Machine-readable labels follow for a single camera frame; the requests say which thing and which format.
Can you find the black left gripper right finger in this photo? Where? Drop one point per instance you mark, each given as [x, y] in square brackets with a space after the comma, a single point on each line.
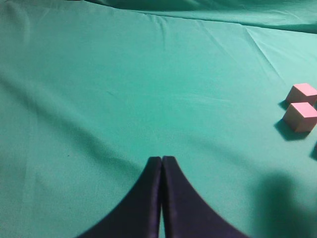
[185, 213]

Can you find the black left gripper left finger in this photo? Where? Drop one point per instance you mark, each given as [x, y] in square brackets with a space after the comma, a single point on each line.
[137, 215]

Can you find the green cloth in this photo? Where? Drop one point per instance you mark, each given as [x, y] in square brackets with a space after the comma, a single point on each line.
[89, 90]

